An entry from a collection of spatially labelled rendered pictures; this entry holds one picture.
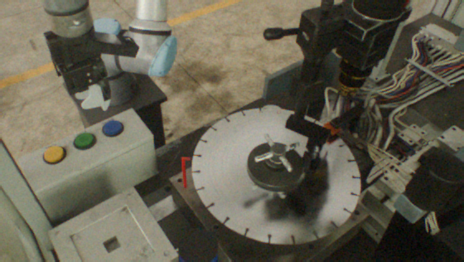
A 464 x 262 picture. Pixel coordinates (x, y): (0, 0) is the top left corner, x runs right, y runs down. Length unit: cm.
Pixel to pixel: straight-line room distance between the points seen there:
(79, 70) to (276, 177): 42
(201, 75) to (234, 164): 172
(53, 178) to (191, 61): 181
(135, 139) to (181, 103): 139
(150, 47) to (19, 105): 155
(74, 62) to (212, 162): 33
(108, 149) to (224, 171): 28
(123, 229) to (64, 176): 19
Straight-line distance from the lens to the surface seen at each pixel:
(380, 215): 94
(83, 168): 87
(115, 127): 92
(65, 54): 75
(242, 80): 243
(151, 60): 105
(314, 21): 62
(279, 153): 73
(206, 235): 46
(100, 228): 78
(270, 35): 63
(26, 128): 235
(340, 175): 80
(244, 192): 74
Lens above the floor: 157
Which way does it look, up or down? 48 degrees down
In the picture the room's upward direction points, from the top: straight up
